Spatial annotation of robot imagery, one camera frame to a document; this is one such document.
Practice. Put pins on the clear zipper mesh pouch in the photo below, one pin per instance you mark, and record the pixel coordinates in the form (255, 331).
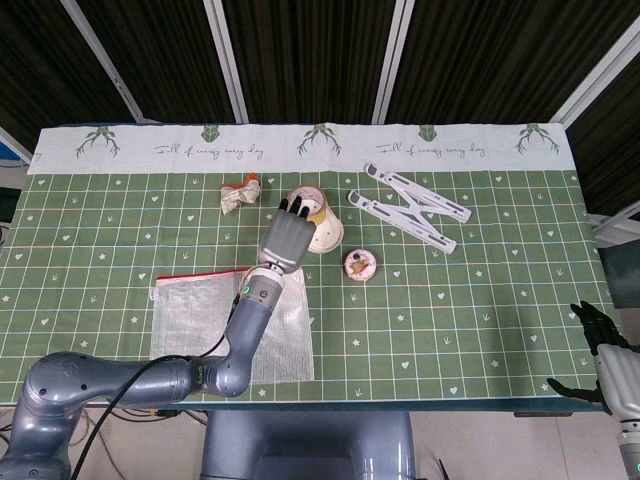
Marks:
(190, 320)

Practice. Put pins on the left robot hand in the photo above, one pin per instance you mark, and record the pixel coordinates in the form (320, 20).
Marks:
(287, 240)

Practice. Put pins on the blue panel edge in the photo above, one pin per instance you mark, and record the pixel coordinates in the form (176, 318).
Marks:
(7, 150)

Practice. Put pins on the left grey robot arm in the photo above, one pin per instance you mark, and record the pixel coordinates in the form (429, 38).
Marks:
(250, 330)

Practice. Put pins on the yellow packing tape roll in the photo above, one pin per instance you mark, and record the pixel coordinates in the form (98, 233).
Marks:
(319, 215)

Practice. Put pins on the crumpled paper wrapper ball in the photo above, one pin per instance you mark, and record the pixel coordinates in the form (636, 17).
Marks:
(240, 196)

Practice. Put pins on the green checked tablecloth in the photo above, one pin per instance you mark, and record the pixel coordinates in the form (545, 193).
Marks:
(450, 325)

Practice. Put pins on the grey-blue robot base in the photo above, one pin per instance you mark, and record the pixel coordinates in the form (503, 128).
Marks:
(300, 445)

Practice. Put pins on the small round pink tin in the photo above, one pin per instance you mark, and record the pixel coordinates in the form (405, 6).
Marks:
(360, 265)

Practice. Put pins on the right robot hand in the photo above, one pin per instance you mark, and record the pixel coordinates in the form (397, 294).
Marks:
(622, 375)

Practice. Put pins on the white partition post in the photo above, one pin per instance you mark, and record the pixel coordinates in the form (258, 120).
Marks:
(392, 65)
(225, 60)
(107, 70)
(600, 75)

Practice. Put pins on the white folding laptop stand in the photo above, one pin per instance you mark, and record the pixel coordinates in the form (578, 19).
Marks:
(415, 210)

